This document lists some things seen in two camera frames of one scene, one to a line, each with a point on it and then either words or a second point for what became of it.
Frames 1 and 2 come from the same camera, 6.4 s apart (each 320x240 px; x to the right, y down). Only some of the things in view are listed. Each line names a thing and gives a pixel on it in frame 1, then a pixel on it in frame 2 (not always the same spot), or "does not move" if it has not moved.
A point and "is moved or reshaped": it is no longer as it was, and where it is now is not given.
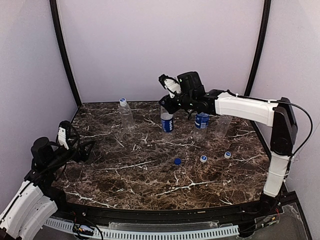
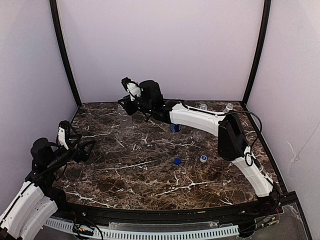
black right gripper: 171,104 → 130,105
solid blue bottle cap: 177,161 does not move
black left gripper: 80,151 does not move
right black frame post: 266,12 does not move
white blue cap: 203,159 does not move
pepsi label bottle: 167,120 is moved or reshaped
